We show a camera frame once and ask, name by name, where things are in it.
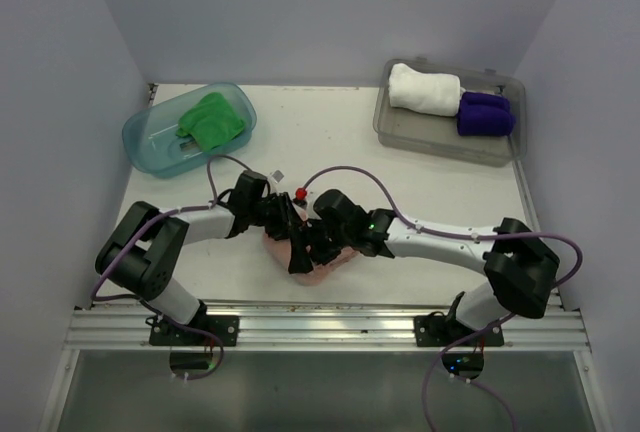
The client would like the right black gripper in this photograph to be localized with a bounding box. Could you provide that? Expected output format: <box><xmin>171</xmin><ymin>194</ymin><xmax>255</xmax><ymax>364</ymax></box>
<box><xmin>289</xmin><ymin>215</ymin><xmax>353</xmax><ymax>273</ymax></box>

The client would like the pink towel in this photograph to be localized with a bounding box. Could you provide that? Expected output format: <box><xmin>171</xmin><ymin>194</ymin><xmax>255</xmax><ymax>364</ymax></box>
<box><xmin>262</xmin><ymin>228</ymin><xmax>359</xmax><ymax>286</ymax></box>

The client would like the dark purple towel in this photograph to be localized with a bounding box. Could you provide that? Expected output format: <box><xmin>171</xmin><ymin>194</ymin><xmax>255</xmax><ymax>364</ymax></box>
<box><xmin>457</xmin><ymin>106</ymin><xmax>516</xmax><ymax>137</ymax></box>

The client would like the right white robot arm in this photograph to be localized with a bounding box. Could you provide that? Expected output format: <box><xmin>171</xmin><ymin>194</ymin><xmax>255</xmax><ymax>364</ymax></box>
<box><xmin>317</xmin><ymin>207</ymin><xmax>559</xmax><ymax>345</ymax></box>

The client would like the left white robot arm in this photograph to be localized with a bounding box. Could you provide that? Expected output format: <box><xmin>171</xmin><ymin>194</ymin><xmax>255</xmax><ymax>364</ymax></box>
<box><xmin>92</xmin><ymin>187</ymin><xmax>315</xmax><ymax>345</ymax></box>

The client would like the grey transparent plastic tray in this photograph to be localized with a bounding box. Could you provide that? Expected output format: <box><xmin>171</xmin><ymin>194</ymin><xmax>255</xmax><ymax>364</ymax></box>
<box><xmin>373</xmin><ymin>59</ymin><xmax>527</xmax><ymax>167</ymax></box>

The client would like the green towel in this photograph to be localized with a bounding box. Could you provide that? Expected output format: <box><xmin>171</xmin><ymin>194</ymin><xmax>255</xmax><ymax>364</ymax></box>
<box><xmin>176</xmin><ymin>92</ymin><xmax>246</xmax><ymax>152</ymax></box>

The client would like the rolled white towel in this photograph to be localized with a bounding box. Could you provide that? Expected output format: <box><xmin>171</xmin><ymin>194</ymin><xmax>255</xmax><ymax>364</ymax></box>
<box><xmin>388</xmin><ymin>63</ymin><xmax>464</xmax><ymax>117</ymax></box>

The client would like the rolled purple towel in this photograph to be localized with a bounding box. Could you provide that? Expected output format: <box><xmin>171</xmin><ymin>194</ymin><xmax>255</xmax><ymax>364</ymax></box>
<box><xmin>461</xmin><ymin>91</ymin><xmax>511</xmax><ymax>112</ymax></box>

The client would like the teal plastic bin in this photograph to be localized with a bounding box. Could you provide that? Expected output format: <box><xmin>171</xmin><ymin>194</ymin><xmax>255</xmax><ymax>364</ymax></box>
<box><xmin>122</xmin><ymin>83</ymin><xmax>257</xmax><ymax>179</ymax></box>

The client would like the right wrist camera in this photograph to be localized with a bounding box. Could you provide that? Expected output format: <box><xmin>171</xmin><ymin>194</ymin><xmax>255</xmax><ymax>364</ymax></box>
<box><xmin>294</xmin><ymin>188</ymin><xmax>368</xmax><ymax>233</ymax></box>

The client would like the aluminium mounting rail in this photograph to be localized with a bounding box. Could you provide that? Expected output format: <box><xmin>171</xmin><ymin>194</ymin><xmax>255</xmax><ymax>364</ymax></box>
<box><xmin>63</xmin><ymin>296</ymin><xmax>590</xmax><ymax>352</ymax></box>

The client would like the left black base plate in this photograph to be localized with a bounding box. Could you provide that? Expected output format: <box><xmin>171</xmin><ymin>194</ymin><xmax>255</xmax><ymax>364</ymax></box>
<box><xmin>145</xmin><ymin>302</ymin><xmax>240</xmax><ymax>347</ymax></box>

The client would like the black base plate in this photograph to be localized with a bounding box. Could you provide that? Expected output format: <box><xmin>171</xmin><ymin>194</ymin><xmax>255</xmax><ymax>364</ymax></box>
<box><xmin>145</xmin><ymin>302</ymin><xmax>240</xmax><ymax>347</ymax></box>
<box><xmin>413</xmin><ymin>311</ymin><xmax>505</xmax><ymax>348</ymax></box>

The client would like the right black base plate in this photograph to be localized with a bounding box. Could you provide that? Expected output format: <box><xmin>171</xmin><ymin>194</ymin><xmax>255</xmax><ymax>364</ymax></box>
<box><xmin>413</xmin><ymin>311</ymin><xmax>505</xmax><ymax>348</ymax></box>

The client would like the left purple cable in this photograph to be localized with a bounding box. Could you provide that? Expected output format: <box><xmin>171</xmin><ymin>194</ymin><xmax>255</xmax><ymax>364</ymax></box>
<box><xmin>89</xmin><ymin>154</ymin><xmax>251</xmax><ymax>381</ymax></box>

